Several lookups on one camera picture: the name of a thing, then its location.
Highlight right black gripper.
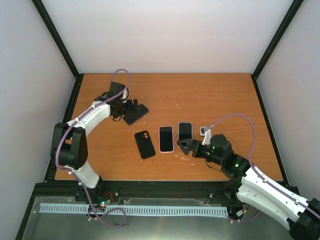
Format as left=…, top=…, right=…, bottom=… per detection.
left=177, top=138, right=224, bottom=166

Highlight black aluminium frame rail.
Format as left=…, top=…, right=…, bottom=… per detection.
left=31, top=180, right=242, bottom=207

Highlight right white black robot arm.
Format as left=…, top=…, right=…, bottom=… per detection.
left=177, top=134, right=320, bottom=240

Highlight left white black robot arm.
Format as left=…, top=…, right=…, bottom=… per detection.
left=50, top=82, right=129, bottom=202

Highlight light blue phone case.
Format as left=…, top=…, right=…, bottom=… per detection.
left=177, top=121, right=194, bottom=143

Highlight pink phone case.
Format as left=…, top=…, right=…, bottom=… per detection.
left=158, top=125, right=175, bottom=153

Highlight black phone case front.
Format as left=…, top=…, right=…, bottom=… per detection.
left=134, top=130, right=156, bottom=160

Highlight light blue cable duct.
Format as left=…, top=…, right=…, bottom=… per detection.
left=38, top=203, right=228, bottom=218

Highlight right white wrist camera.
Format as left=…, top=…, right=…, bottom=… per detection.
left=199, top=126, right=212, bottom=145

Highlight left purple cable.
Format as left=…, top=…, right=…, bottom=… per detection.
left=53, top=69, right=132, bottom=228

